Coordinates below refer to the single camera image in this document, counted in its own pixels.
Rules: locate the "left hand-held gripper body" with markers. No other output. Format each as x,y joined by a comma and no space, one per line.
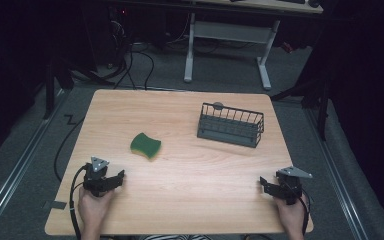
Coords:
95,175

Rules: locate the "green and yellow sponge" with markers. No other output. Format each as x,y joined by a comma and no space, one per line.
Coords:
145,145

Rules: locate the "white metal frame desk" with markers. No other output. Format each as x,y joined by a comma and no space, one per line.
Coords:
230,31

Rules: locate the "person's left hand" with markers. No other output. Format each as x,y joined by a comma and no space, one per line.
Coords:
93,208

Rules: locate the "black computer mouse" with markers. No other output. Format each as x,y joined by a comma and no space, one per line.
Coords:
314,3

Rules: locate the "metal floor rail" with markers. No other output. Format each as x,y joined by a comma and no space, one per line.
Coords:
338,180
16,166

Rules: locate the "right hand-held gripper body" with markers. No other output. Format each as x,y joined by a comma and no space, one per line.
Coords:
290,186

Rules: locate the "striped clothing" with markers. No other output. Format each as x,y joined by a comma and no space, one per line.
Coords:
176,237

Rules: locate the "grey tape strip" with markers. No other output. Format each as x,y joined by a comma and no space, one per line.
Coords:
55,204

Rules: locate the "person's right hand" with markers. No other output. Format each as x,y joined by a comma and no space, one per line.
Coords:
290,215

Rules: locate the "black metal stand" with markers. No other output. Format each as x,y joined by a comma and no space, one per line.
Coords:
49,90
321,110

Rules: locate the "black keyboard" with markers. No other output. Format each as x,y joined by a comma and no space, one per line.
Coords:
291,1

